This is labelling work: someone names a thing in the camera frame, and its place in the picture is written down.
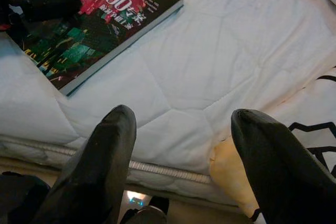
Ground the yellow egg print blanket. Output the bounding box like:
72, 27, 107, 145
209, 0, 336, 224

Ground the colourful paperback book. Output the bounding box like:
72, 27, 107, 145
9, 0, 184, 97

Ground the black left robot leg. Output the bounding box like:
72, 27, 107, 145
0, 170, 51, 224

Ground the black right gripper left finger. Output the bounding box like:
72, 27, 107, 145
30, 104, 138, 224

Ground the white quilted mattress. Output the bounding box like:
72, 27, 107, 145
0, 0, 336, 206

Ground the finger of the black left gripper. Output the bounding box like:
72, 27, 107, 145
7, 0, 83, 23

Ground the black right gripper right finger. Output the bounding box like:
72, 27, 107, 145
230, 108, 336, 224

